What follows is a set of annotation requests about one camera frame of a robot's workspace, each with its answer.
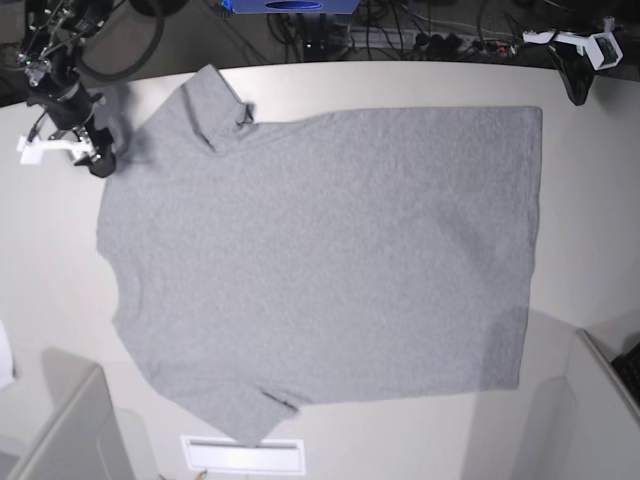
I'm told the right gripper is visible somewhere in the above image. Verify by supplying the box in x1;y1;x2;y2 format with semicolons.
27;83;117;178

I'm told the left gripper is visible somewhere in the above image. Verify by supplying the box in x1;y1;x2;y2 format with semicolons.
548;43;595;106

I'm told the grey T-shirt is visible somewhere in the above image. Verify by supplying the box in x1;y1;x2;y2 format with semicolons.
97;67;542;446

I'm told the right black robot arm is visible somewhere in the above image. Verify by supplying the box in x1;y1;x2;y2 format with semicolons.
16;1;165;179

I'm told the blue box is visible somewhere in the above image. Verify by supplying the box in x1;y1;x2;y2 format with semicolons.
222;0;360;15

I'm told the left grey chair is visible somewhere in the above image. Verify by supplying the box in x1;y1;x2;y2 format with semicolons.
1;348;158;479

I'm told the black keyboard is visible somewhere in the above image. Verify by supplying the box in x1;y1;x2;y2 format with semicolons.
611;344;640;403

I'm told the white slotted tray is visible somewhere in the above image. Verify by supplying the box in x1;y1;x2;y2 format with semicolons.
180;436;307;476

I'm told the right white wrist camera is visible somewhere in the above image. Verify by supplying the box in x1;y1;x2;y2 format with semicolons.
16;136;72;165

